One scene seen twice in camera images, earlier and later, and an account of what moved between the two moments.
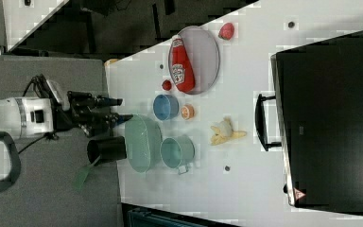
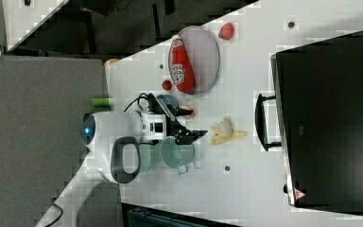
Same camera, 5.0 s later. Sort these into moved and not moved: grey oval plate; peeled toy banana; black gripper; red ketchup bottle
Moved: black gripper
Not moved: grey oval plate; peeled toy banana; red ketchup bottle
